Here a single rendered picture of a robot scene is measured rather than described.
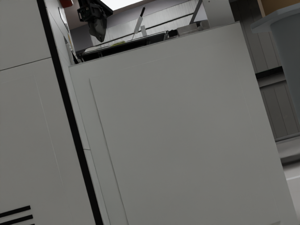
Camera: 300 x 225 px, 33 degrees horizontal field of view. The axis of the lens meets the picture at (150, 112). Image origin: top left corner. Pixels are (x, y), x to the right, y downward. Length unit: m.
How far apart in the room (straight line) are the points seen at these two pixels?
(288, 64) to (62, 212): 0.98
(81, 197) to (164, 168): 0.34
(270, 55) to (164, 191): 7.98
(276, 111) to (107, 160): 7.92
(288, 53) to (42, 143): 0.95
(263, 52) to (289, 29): 7.68
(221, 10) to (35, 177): 0.90
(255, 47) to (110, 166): 8.03
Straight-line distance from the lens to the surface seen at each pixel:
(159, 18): 6.77
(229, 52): 1.81
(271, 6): 1.95
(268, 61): 9.59
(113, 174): 1.74
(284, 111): 9.54
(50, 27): 1.61
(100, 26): 2.13
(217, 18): 1.89
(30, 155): 1.57
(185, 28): 2.06
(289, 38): 1.94
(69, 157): 1.55
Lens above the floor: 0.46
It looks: 4 degrees up
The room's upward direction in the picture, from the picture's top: 16 degrees counter-clockwise
